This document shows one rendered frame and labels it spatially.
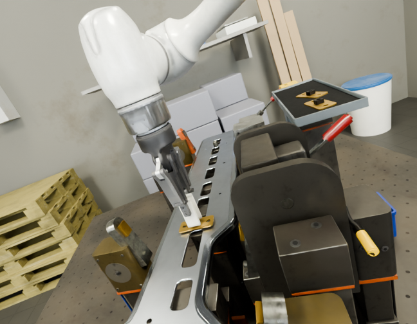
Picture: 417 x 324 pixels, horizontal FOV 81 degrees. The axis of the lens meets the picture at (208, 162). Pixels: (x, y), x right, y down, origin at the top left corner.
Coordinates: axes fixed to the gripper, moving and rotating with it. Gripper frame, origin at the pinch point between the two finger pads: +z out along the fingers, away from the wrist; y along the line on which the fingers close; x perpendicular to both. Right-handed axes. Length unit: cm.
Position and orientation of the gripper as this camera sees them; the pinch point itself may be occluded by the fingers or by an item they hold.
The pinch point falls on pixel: (190, 210)
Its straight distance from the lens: 56.5
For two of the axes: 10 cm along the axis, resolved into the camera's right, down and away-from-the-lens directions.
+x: 9.3, -2.7, -2.4
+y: -1.1, 4.1, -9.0
